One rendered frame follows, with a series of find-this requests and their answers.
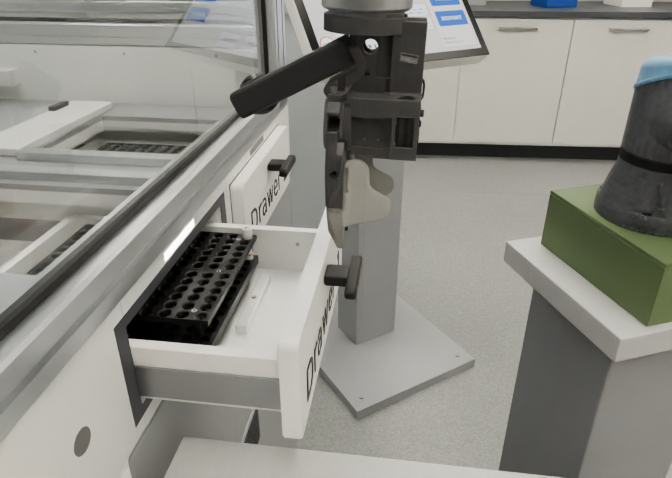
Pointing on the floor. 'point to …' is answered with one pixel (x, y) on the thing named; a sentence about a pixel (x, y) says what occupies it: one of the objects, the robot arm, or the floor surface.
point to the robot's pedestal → (586, 380)
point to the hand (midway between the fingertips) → (336, 226)
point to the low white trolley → (304, 464)
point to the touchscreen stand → (383, 323)
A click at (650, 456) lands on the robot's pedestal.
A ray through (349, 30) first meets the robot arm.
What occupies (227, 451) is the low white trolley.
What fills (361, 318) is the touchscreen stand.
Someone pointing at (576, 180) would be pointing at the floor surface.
